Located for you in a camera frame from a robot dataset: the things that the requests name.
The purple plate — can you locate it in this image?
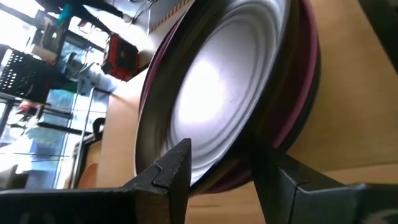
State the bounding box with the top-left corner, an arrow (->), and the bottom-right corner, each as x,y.
138,0 -> 320,194

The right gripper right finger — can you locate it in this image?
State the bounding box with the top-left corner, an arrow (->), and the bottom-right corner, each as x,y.
248,139 -> 398,224

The black plate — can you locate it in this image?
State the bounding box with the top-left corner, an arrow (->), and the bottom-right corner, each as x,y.
284,46 -> 323,154
134,0 -> 300,188

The red black tool case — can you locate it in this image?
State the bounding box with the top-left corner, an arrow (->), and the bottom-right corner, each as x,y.
101,33 -> 141,82

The terracotta plate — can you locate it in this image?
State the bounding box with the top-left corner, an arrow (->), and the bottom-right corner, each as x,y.
76,162 -> 100,190

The black perforated crate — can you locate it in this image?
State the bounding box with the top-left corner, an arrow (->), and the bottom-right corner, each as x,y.
0,49 -> 52,104

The stack of dark plates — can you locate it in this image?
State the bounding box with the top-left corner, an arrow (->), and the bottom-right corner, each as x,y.
96,0 -> 398,224

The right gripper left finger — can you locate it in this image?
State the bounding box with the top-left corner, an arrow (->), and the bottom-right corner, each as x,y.
0,138 -> 192,224

